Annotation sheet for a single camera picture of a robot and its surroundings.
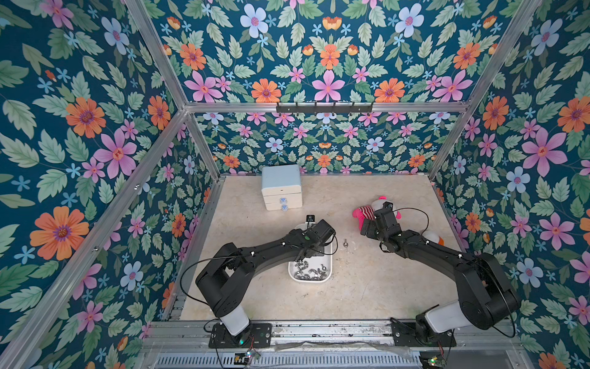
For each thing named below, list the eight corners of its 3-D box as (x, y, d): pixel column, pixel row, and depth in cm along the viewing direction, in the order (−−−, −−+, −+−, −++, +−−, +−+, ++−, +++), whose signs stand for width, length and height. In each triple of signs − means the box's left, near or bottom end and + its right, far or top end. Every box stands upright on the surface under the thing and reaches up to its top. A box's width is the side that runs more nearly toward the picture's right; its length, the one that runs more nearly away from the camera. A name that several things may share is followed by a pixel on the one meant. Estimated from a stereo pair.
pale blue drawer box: (264, 211, 107) (258, 189, 95) (271, 172, 124) (266, 149, 112) (301, 211, 107) (300, 189, 95) (303, 172, 124) (302, 148, 112)
